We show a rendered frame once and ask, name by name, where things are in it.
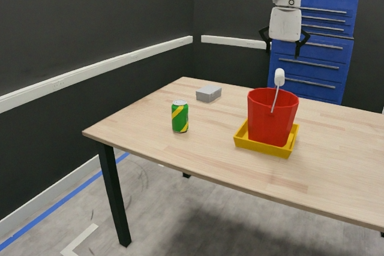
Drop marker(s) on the green and yellow drink can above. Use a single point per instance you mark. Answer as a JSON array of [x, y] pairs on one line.
[[180, 116]]

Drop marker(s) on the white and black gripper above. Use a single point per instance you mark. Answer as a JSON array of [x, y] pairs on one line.
[[285, 25]]

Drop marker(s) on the yellow square tray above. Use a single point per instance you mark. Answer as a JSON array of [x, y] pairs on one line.
[[282, 152]]

